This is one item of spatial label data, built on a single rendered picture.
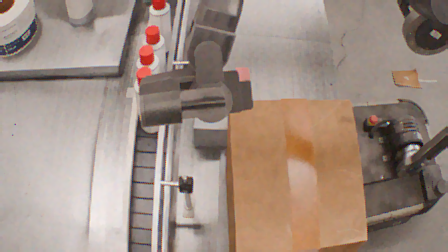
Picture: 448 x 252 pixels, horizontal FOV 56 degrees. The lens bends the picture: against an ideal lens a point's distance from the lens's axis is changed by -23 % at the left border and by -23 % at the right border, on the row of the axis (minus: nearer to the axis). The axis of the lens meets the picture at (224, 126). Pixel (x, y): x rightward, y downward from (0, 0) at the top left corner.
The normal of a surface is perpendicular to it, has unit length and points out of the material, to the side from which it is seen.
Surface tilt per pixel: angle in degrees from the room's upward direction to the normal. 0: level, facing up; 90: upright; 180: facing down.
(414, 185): 0
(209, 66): 50
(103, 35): 0
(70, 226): 0
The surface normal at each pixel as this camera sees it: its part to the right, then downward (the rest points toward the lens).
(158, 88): 0.10, 0.34
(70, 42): 0.02, -0.50
